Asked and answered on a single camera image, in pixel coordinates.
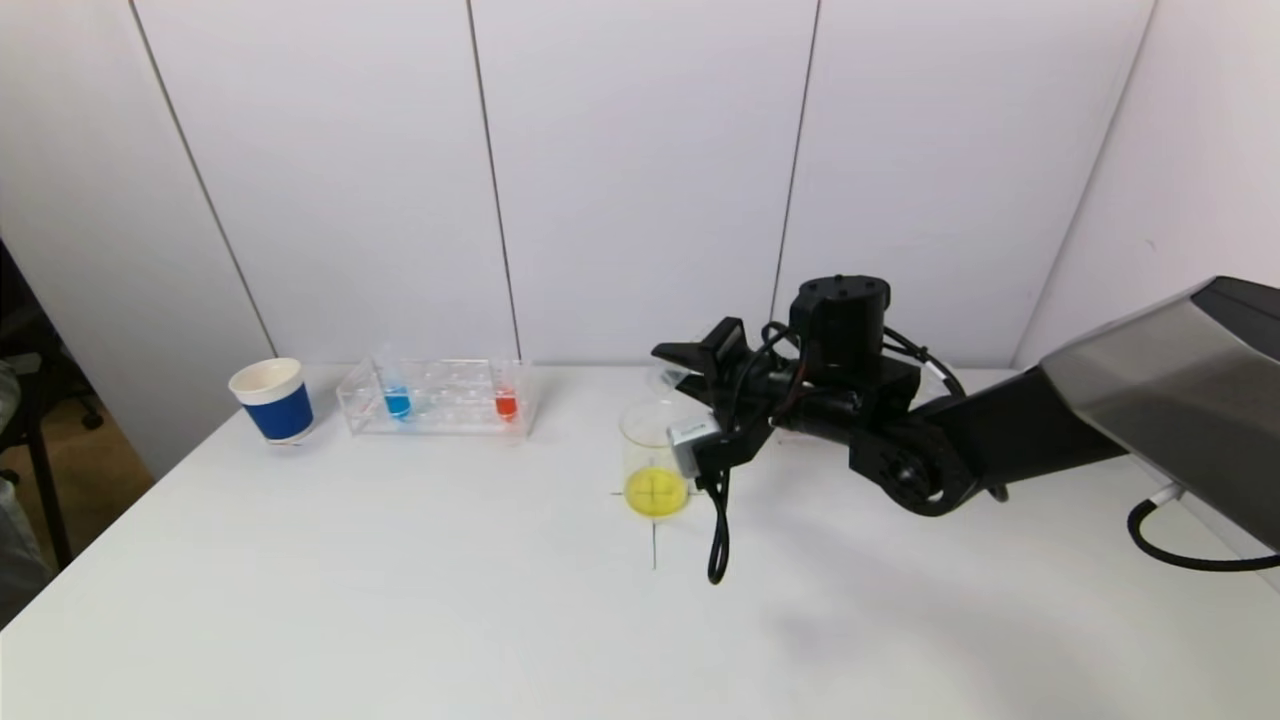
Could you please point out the test tube with yellow pigment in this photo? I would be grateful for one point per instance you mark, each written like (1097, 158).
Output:
(672, 382)

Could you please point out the clear glass beaker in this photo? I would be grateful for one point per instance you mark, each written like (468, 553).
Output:
(655, 495)

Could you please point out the test tube with blue pigment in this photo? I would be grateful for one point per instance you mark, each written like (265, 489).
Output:
(397, 403)

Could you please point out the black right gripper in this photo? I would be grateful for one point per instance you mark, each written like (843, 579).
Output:
(728, 347)

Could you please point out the clear acrylic test tube rack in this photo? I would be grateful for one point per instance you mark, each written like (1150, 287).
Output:
(450, 415)
(940, 385)

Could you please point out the blue white paper cup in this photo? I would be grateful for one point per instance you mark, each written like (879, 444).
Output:
(278, 410)

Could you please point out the grey fabric object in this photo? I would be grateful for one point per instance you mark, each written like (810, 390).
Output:
(18, 550)

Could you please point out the test tube with red pigment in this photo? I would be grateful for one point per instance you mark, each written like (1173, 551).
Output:
(505, 405)

